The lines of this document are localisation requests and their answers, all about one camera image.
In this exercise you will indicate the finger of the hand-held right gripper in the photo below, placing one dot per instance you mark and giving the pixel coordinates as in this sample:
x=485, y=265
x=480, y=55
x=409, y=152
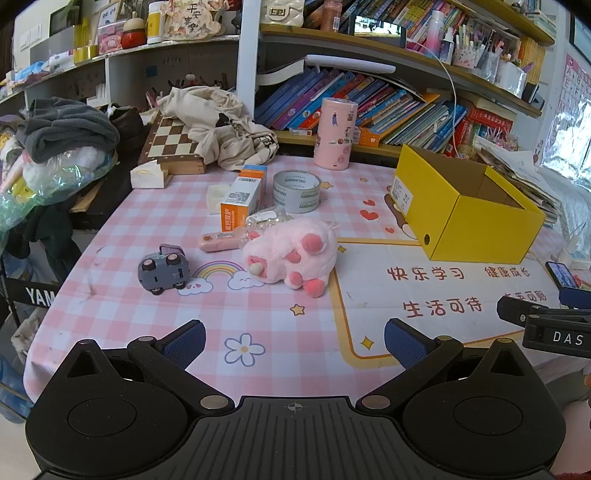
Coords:
x=577, y=297
x=517, y=309

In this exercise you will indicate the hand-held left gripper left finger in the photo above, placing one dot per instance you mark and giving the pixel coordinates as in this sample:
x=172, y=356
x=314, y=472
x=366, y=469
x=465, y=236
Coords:
x=184, y=344

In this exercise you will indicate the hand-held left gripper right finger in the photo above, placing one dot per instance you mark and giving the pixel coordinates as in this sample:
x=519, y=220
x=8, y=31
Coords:
x=406, y=344

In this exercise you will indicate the grey toy car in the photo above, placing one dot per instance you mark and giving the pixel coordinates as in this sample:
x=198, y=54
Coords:
x=159, y=274

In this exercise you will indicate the yellow cardboard box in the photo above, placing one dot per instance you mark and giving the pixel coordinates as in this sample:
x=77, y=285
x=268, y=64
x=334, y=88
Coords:
x=485, y=230

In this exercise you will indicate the pink plush toy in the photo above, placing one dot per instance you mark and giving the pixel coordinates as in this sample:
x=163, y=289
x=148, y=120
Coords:
x=277, y=249

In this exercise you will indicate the clear bag of beads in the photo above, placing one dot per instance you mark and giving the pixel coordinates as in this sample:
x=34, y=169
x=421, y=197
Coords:
x=265, y=219

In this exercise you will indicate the orange and white medicine box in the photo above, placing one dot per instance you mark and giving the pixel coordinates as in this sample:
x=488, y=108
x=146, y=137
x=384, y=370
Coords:
x=242, y=194

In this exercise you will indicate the grey tape roll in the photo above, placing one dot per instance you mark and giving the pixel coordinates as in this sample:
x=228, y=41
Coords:
x=282, y=194

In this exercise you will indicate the small white cube container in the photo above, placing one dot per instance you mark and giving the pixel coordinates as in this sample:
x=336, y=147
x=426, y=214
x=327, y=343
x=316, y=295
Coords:
x=217, y=199

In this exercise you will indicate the black smartphone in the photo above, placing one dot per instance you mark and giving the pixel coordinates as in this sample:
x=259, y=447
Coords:
x=561, y=274

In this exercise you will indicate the pink checked printed tablecloth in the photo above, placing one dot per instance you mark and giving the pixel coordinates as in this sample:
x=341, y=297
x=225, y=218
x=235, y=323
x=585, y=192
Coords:
x=286, y=337

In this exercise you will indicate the pink eraser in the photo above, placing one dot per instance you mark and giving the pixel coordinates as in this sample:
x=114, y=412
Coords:
x=217, y=241

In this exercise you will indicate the stack of papers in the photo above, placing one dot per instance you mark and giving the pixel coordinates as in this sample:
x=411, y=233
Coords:
x=526, y=175

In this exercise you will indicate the black electronic keyboard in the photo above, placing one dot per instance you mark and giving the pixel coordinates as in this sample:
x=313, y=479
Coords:
x=27, y=295

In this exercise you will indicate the white tissue box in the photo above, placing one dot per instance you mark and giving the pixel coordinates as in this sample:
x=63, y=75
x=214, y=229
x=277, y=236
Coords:
x=145, y=177

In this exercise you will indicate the red book boxes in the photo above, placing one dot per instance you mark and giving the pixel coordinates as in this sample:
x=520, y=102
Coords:
x=489, y=124

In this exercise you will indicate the wooden chessboard box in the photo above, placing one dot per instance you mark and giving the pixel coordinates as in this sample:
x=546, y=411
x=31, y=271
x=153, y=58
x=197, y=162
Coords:
x=171, y=143

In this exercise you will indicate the small orange box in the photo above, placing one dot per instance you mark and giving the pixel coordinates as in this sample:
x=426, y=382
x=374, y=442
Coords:
x=367, y=137

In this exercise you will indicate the pile of clear plastic bags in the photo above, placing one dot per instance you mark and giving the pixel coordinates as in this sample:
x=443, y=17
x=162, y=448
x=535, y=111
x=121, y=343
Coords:
x=51, y=180

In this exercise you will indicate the pink printed canister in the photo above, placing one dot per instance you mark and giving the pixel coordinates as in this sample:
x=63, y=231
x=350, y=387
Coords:
x=334, y=138

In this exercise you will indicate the dark brown bag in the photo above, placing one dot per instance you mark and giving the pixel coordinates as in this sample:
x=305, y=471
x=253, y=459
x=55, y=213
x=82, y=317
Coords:
x=127, y=127

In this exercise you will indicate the row of colourful books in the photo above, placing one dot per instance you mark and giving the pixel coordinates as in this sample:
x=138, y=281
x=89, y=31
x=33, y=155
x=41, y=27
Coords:
x=392, y=110

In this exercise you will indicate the beige tote bag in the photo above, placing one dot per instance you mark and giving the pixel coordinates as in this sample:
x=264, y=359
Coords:
x=207, y=110

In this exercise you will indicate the wooden bookshelf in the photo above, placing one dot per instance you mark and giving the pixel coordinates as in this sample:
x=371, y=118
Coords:
x=461, y=74

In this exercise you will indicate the grey towel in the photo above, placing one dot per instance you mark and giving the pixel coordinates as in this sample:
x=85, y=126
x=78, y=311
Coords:
x=69, y=124

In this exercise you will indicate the row of pen holders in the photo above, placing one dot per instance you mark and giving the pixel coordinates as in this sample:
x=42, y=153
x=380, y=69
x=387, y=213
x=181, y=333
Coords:
x=489, y=60

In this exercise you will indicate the white shelf unit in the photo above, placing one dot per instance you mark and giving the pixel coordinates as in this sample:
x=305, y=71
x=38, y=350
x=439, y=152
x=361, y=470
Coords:
x=124, y=69

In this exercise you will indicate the white desk lamp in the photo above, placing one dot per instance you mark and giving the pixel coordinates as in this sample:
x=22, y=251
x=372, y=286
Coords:
x=351, y=63

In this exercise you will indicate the pink spray bottle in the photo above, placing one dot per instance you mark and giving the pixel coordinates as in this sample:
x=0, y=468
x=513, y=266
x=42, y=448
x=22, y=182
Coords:
x=436, y=34

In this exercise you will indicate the thick black-covered book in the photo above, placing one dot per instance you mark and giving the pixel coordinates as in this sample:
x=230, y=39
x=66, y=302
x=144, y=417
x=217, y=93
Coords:
x=281, y=71

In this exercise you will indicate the red wooden doll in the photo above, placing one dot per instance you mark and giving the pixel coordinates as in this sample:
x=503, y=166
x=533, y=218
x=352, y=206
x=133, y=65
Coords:
x=134, y=34

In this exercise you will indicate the smartphone with lit screen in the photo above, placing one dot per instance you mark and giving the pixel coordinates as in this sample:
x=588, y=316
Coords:
x=376, y=28

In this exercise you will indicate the row of upright books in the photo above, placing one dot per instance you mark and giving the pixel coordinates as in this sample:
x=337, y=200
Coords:
x=406, y=14

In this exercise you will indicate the beige decorative plaque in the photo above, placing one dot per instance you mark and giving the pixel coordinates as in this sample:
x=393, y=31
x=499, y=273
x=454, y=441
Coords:
x=191, y=21

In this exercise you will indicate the white quilted purse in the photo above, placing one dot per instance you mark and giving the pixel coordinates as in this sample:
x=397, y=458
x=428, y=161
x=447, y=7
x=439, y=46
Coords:
x=284, y=14

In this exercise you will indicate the wall poster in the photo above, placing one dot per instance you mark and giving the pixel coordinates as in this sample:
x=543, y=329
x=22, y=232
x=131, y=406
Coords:
x=572, y=106

